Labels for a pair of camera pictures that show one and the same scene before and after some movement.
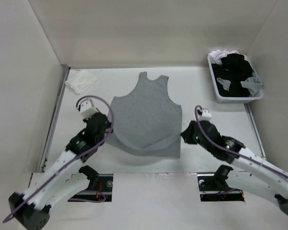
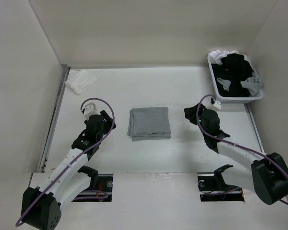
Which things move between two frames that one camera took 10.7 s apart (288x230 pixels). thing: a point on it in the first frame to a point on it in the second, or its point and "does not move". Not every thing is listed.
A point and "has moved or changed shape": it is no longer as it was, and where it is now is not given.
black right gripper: x=186 y=134 to x=190 y=112
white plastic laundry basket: x=233 y=99 does not move
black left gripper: x=109 y=124 does not move
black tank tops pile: x=234 y=68 does not move
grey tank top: x=147 y=120 has moved or changed shape
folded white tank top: x=79 y=81 does not move
